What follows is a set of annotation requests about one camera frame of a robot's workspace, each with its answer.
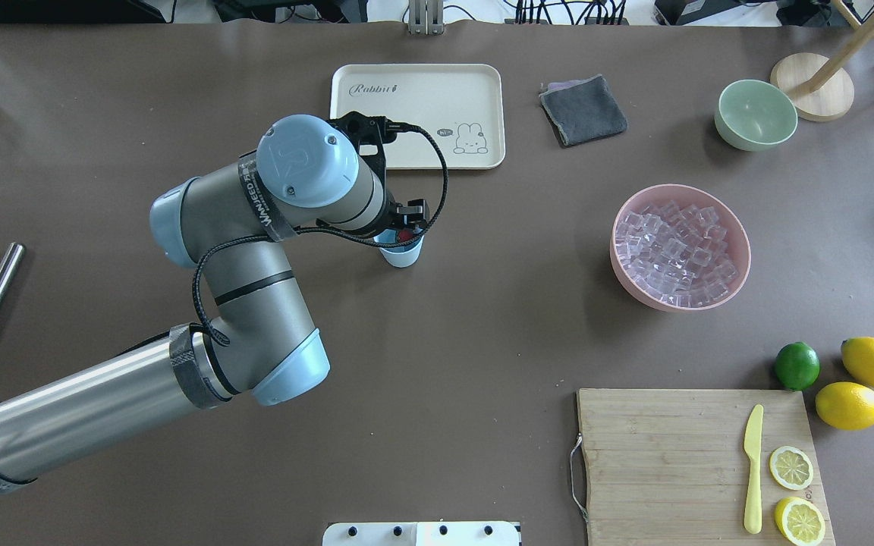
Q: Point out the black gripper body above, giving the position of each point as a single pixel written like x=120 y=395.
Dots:
x=412 y=212

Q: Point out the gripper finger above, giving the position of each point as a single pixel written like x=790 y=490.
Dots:
x=414 y=214

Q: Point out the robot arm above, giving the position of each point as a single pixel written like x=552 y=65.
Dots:
x=250 y=329

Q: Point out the blue plastic cup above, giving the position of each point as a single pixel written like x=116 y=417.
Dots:
x=399 y=256

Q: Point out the pile of ice cubes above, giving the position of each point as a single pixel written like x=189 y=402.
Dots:
x=677 y=254

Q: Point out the cream bunny tray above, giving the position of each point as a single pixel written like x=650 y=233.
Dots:
x=459 y=105

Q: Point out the grey folded cloth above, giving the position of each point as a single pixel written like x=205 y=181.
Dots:
x=582 y=110

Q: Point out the pink bowl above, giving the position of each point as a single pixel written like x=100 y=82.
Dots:
x=683 y=194

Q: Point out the green bowl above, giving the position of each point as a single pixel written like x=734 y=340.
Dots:
x=754 y=116

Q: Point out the wooden cutting board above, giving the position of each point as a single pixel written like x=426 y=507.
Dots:
x=666 y=466

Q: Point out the green lime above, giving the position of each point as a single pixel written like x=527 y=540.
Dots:
x=797 y=366

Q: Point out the wooden glass stand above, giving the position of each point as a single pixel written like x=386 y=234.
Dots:
x=819 y=88

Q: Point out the lemon slice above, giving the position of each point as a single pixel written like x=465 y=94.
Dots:
x=791 y=468
x=800 y=521

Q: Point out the yellow plastic knife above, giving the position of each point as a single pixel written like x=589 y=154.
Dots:
x=752 y=446

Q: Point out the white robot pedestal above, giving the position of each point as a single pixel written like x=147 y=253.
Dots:
x=491 y=532

